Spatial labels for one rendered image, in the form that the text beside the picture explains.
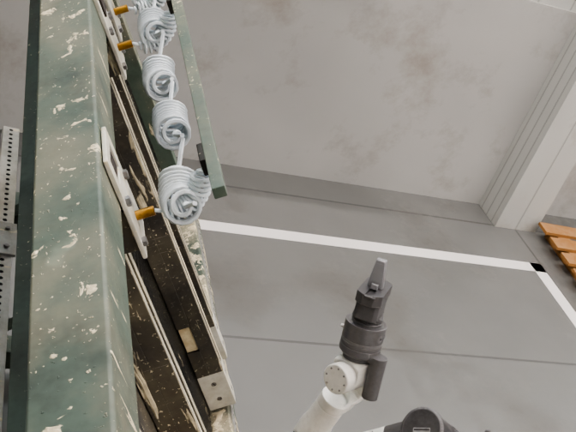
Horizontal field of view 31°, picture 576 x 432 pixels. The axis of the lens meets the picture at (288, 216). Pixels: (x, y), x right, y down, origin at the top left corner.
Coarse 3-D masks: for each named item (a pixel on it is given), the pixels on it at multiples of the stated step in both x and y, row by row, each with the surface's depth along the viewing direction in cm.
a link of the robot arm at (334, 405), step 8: (328, 392) 223; (352, 392) 224; (360, 392) 223; (320, 400) 222; (328, 400) 221; (336, 400) 222; (344, 400) 223; (352, 400) 223; (360, 400) 224; (328, 408) 221; (336, 408) 220; (344, 408) 221; (336, 416) 222
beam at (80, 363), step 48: (48, 0) 198; (48, 48) 181; (96, 48) 182; (48, 96) 167; (96, 96) 164; (48, 144) 155; (96, 144) 152; (48, 192) 145; (96, 192) 142; (48, 240) 136; (96, 240) 133; (48, 288) 128; (96, 288) 126; (48, 336) 121; (96, 336) 119; (48, 384) 114; (96, 384) 112
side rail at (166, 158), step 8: (112, 0) 297; (128, 32) 304; (128, 56) 307; (136, 56) 308; (128, 64) 309; (136, 64) 310; (128, 72) 311; (136, 72) 311; (128, 80) 312; (136, 80) 312; (136, 88) 314; (136, 96) 316; (144, 96) 316; (144, 104) 318; (152, 104) 318; (144, 112) 319; (144, 120) 321; (152, 128) 323; (152, 136) 325; (152, 144) 326; (160, 152) 329; (168, 152) 329; (160, 160) 330; (168, 160) 331; (176, 160) 336
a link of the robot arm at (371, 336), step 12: (360, 288) 211; (384, 288) 214; (360, 300) 209; (372, 300) 207; (384, 300) 212; (360, 312) 211; (372, 312) 210; (348, 324) 214; (360, 324) 213; (372, 324) 213; (384, 324) 216; (348, 336) 214; (360, 336) 212; (372, 336) 212; (384, 336) 215; (372, 348) 213
